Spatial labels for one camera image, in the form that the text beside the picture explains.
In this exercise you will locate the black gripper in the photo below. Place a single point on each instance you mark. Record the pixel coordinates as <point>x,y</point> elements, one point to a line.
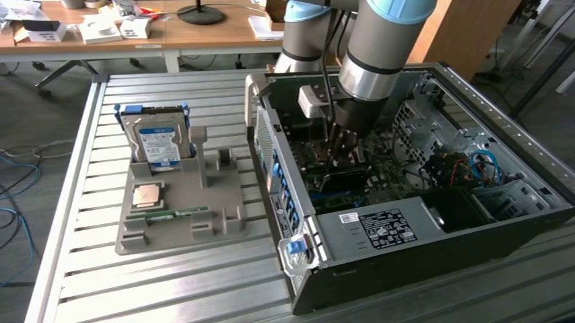
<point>359,116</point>

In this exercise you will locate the green graphics card black cooler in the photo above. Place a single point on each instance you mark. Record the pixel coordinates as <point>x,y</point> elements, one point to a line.
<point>346,181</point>

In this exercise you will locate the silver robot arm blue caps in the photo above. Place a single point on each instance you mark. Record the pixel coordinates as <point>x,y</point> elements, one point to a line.
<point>382,40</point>

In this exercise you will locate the CPU socket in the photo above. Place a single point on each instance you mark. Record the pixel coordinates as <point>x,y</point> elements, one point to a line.
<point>314,151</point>

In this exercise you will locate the green motherboard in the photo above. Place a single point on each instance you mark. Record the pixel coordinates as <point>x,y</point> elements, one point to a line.
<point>395,175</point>

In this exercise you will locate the blue expansion slot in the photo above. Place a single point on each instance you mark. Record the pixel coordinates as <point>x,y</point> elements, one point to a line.
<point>330,195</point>

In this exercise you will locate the white paper stack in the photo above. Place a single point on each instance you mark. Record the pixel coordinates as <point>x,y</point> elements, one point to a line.
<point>264,28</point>

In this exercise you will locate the wooden cabinet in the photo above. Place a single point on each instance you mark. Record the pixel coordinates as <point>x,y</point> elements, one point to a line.
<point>471,33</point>

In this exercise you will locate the black plastic shroud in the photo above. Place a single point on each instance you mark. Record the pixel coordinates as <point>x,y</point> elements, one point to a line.
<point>458,208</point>

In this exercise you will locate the grey power supply unit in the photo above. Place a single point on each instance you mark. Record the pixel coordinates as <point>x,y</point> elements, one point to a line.
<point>342,235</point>

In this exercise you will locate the blue case latch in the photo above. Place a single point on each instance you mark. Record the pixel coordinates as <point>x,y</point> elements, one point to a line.
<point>298,247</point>

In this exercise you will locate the wooden desk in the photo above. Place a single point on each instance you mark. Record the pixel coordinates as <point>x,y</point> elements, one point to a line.
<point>202,37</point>

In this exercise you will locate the metal disk bay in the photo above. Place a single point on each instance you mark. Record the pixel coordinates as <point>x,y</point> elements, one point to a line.
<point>516,198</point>

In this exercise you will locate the hard disk in blue caddy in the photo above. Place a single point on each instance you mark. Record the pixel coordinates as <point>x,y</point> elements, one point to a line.
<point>155,141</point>

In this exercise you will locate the black lamp base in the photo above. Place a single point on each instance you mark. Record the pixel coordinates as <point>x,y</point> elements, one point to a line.
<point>199,15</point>

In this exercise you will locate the open black PC case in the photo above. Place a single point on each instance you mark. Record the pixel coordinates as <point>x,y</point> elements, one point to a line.
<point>404,276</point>

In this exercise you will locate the grey parts rack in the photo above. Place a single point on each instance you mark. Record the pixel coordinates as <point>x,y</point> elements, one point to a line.
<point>184,228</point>

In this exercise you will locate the CPU chip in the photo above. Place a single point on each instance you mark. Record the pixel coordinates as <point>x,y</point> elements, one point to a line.
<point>147,196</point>

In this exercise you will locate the green RAM stick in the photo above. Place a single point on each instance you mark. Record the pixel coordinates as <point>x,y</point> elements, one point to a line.
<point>162,215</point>

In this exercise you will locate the small white box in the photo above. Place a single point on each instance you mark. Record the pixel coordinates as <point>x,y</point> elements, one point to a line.
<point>135,28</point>

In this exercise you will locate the large white box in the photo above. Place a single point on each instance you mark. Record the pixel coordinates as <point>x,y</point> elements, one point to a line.
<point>100,32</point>

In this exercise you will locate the white box black top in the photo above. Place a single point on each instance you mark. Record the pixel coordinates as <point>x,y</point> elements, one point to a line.
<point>43,33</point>

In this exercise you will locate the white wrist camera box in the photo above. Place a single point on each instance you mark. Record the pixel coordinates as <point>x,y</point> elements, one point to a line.
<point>314,101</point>

